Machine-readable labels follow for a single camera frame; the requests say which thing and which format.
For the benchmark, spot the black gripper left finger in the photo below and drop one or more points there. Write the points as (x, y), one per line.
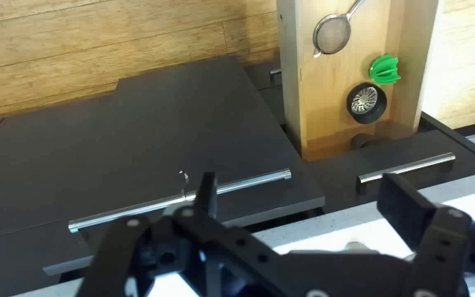
(138, 258)

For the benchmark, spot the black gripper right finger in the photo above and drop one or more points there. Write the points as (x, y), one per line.
(440, 248)

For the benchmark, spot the small dark drawer front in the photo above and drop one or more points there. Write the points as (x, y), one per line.
(412, 146)

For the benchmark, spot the dark dishwasher front panel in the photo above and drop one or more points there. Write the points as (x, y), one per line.
(138, 142)

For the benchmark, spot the open wooden drawer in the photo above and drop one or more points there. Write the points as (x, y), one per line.
(325, 104)

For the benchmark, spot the green plastic citrus reamer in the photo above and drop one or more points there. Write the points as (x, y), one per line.
(384, 70)

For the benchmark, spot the small metal strainer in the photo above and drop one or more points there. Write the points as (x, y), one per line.
(330, 33)

